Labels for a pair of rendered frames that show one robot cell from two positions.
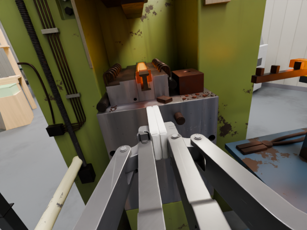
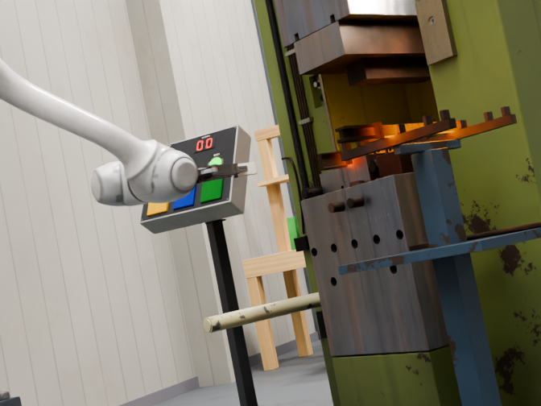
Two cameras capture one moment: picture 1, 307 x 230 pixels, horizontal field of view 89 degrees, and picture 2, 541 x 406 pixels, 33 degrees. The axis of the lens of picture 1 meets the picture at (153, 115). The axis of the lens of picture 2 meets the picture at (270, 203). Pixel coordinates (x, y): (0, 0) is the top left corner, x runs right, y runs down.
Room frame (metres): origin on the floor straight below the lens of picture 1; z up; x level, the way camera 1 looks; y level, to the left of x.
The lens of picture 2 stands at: (-1.11, -1.89, 0.75)
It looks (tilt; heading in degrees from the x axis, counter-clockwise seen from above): 4 degrees up; 55
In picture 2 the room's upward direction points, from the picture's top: 11 degrees counter-clockwise
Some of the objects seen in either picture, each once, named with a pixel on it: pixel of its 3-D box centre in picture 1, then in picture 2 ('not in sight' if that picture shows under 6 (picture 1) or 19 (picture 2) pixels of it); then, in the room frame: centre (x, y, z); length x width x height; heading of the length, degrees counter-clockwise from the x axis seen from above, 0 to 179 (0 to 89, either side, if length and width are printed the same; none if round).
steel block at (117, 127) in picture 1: (156, 126); (431, 255); (0.72, -0.01, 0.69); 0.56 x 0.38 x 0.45; 2
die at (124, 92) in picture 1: (137, 77); (397, 167); (0.71, 0.05, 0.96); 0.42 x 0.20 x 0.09; 2
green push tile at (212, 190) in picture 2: not in sight; (212, 190); (0.33, 0.45, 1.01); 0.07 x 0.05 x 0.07; 117
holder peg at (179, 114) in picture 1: (179, 118); (355, 202); (0.42, -0.08, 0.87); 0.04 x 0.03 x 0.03; 2
